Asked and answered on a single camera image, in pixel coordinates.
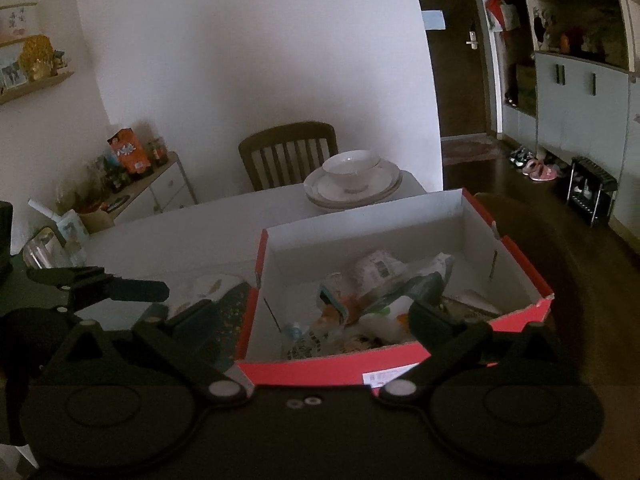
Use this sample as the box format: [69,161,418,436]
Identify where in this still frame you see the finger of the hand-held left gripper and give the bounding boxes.
[27,266,170,305]
[51,287,119,314]

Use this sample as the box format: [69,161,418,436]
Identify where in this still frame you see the red cardboard box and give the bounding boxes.
[234,187,555,388]

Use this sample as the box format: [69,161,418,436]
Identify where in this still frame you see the framed wall picture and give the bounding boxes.
[0,2,39,43]

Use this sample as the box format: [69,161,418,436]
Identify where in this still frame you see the brown wooden chair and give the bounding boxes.
[238,121,339,192]

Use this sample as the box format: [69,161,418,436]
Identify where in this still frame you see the wooden wall shelf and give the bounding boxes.
[0,70,76,106]

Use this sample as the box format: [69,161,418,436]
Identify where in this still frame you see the printed packet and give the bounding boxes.
[287,327,351,361]

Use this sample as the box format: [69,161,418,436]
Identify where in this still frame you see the black metal rack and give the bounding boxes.
[567,156,616,228]

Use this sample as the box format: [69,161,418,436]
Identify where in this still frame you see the brown cardboard box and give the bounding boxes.
[77,205,117,235]

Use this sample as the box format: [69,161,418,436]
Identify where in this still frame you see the small blue packet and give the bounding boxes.
[284,321,313,347]

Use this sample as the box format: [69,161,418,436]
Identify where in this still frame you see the dark sauce jar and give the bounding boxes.
[147,137,169,167]

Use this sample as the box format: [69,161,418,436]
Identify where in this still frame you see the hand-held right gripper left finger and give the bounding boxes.
[47,299,251,403]

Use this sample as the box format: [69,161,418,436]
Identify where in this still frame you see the white marble desktop table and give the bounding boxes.
[10,170,431,391]

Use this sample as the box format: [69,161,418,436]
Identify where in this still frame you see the orange snack bag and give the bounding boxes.
[106,127,152,176]

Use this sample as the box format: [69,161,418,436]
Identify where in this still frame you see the red gift bag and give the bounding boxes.
[486,0,521,33]

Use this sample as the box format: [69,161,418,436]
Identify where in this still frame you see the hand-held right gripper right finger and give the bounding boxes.
[377,299,576,403]

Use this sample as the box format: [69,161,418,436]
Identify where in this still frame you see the dark wooden door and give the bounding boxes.
[410,0,495,141]

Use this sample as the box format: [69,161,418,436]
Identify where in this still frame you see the small photo print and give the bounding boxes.
[0,60,29,92]

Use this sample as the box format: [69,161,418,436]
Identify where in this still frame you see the white paper tube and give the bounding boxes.
[27,199,65,222]

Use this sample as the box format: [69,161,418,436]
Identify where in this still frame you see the gold ornament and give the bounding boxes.
[20,35,57,81]

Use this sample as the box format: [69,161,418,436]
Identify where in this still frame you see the white bowl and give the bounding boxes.
[321,150,382,193]

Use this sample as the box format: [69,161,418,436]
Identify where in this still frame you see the white gold-rimmed plate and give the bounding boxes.
[306,180,401,212]
[303,160,402,203]

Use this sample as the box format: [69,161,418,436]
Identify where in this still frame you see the white wall cabinet unit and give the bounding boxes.
[480,0,640,233]

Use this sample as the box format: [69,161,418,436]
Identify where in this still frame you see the pink children's shoes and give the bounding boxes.
[510,145,559,182]

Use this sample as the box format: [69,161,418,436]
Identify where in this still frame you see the white sideboard cabinet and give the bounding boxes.
[75,152,197,226]

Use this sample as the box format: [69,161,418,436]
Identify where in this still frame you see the clear container with dark rim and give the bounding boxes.
[22,227,71,270]

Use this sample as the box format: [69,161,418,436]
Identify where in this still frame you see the clear plastic bag with label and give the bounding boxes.
[327,249,453,291]

